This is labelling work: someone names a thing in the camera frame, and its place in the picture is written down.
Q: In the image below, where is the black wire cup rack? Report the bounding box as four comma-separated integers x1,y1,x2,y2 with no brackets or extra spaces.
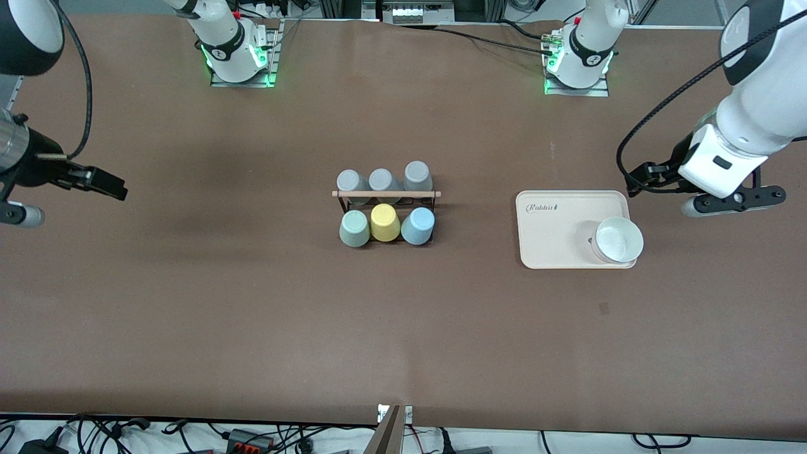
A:
332,189,442,245

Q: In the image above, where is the black red connector block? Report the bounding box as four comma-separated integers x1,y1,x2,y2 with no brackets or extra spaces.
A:
226,429,276,454

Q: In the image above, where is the blue cup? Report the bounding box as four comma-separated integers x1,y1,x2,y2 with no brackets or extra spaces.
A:
400,207,436,246

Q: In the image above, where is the black power adapter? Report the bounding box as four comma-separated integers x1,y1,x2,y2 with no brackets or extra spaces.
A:
18,435,69,454

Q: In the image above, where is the white bowl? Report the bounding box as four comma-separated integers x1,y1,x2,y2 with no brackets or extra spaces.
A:
591,216,644,264

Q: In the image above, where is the grey cup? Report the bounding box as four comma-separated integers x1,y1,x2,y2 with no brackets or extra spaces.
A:
402,161,434,193
368,168,404,206
336,169,371,206

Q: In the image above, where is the beige plastic tray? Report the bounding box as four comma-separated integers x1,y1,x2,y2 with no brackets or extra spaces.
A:
516,190,637,270

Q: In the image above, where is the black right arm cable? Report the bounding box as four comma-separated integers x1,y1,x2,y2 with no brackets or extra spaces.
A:
37,0,94,160

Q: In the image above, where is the wooden stand post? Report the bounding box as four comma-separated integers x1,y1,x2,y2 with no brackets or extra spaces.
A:
364,405,404,454

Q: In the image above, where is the white power strip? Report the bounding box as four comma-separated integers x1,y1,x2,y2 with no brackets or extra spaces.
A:
381,0,456,25

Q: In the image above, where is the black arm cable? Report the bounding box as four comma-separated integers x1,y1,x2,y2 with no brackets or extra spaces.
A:
37,0,94,160
616,11,807,194

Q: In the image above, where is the yellow cup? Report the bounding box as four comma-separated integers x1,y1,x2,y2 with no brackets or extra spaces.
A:
369,203,402,243

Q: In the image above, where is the black table cable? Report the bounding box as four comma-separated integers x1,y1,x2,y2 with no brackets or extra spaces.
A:
403,24,550,56

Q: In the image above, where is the green cup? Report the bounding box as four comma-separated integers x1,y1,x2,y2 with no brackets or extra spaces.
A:
339,209,371,248

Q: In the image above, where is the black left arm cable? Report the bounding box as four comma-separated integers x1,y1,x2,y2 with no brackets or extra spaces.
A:
616,11,807,194

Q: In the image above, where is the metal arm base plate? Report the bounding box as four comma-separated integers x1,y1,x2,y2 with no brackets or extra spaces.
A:
543,30,610,98
210,19,279,88

